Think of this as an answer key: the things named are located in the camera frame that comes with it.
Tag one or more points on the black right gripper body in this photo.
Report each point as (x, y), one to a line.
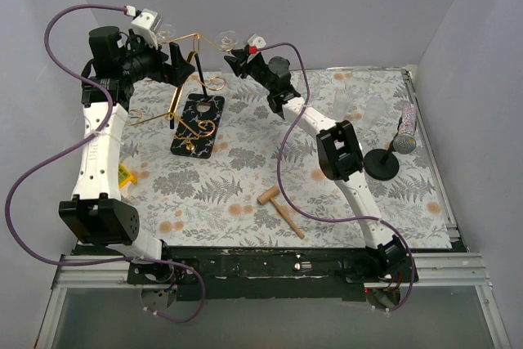
(244, 65)

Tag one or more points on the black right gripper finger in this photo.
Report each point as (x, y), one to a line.
(241, 54)
(237, 65)

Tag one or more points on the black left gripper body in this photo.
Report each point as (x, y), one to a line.
(174, 62)

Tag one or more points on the gold wire wine glass rack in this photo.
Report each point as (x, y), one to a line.
(180, 91)

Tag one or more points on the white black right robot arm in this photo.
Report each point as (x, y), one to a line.
(339, 155)

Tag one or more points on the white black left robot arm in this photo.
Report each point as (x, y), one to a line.
(96, 213)

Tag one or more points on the black marbled rack base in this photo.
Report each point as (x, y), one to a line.
(197, 127)

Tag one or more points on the floral patterned table mat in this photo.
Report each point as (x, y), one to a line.
(213, 202)

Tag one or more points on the wooden toy mallet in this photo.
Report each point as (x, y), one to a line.
(269, 196)

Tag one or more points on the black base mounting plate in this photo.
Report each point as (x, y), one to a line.
(262, 273)

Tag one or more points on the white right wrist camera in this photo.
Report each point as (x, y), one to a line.
(255, 44)

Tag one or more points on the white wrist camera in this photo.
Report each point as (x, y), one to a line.
(145, 23)
(255, 44)

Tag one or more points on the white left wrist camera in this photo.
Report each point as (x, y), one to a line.
(145, 23)

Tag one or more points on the aluminium frame rail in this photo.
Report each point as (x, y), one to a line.
(451, 270)

